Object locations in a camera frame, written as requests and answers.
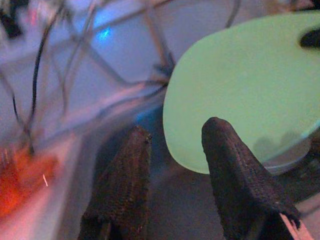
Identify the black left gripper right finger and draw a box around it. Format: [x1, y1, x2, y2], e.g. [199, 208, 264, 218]
[201, 116, 302, 240]

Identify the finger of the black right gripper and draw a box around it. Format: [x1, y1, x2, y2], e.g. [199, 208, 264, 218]
[299, 28, 320, 50]

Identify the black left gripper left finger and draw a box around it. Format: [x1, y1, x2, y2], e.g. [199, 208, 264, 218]
[77, 124, 153, 240]

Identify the light green plate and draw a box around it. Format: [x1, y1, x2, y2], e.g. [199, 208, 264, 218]
[162, 12, 320, 175]

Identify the orange plate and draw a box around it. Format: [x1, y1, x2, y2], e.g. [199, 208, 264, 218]
[0, 147, 58, 218]

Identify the thin black cable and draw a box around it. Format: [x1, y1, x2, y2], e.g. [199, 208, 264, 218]
[29, 0, 66, 156]

